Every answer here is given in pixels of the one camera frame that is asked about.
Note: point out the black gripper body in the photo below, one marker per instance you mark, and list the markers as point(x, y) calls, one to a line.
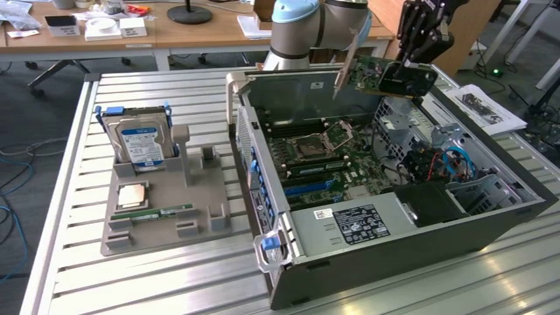
point(441, 10)

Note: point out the green graphics card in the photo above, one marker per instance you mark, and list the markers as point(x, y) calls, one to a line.
point(367, 70)

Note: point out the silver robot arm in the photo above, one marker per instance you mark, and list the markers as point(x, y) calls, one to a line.
point(297, 33)

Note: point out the wooden cabinet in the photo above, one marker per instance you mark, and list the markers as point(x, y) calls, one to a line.
point(475, 26)

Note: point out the stack of printed papers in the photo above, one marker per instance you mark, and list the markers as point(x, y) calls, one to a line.
point(485, 108)

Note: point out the metal disk bay cage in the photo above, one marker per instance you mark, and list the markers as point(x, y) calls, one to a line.
point(393, 131)

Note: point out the black tripod stand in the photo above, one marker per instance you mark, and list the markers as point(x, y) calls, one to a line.
point(543, 108)

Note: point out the brown cardboard box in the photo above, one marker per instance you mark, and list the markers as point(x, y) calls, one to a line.
point(263, 10)

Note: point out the metal socket cover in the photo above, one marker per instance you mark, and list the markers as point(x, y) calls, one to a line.
point(341, 134)

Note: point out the white papers on desk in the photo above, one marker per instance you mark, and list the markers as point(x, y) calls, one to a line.
point(251, 28)

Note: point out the CPU socket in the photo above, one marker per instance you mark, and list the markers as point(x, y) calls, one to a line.
point(311, 146)

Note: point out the green motherboard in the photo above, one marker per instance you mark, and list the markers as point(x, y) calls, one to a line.
point(363, 177)

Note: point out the black fan shroud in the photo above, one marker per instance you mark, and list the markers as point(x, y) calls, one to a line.
point(428, 200)

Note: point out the black lamp base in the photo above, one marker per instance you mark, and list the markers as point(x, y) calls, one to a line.
point(189, 15)

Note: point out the blue expansion slot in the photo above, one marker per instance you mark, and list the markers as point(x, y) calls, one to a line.
point(305, 188)

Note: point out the red small item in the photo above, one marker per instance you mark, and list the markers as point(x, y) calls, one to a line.
point(135, 10)

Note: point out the plain white box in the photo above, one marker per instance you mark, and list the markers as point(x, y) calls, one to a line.
point(131, 29)

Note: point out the grey power supply unit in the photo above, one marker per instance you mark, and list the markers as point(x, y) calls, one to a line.
point(315, 236)

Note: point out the black open PC case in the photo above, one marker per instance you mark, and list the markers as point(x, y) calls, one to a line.
point(393, 262)

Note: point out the white tape roll box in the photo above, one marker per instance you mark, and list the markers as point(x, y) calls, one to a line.
point(103, 33)

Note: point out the hard disk with blue label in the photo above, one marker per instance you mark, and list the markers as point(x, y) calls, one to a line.
point(140, 144)

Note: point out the blue case latch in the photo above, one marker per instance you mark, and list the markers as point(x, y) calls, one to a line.
point(268, 244)

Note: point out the blue disk caddy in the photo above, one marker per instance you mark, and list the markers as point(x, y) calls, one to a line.
point(112, 110)

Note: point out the grey parts rack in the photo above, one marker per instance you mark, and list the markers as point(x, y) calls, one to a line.
point(171, 197)

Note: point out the white box with black top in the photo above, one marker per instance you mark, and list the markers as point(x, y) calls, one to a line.
point(63, 29)

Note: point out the grey cup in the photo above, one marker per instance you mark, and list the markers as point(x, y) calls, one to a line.
point(64, 4)

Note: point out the black office chair base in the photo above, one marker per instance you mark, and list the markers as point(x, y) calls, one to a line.
point(56, 67)

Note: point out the silver CPU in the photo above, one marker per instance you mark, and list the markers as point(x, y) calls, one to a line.
point(132, 197)

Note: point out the green RAM stick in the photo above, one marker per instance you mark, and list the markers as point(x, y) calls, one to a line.
point(148, 213)

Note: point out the wooden desk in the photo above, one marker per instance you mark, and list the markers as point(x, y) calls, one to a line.
point(44, 42)

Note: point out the white label card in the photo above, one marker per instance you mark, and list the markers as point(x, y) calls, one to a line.
point(21, 33)

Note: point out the clear plastic bag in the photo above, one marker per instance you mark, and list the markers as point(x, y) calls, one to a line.
point(17, 16)

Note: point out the white wall device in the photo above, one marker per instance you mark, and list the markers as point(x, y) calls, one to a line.
point(475, 59)

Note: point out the black power switch box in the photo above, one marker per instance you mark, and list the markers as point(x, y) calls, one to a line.
point(496, 72)

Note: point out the white table frame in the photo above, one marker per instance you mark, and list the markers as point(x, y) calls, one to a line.
point(507, 29)

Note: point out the metal disk bay bracket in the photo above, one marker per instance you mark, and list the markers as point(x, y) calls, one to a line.
point(481, 193)

